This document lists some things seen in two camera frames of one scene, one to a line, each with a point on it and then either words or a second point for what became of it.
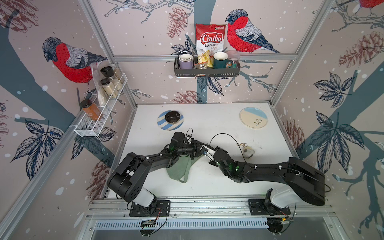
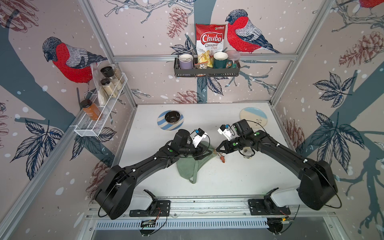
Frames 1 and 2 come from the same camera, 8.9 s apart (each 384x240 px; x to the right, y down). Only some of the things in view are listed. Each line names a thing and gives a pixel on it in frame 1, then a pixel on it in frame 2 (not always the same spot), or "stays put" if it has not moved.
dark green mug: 220,61 stays put
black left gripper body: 194,154 stays put
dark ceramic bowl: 172,117 stays put
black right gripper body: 217,150 to 234,144
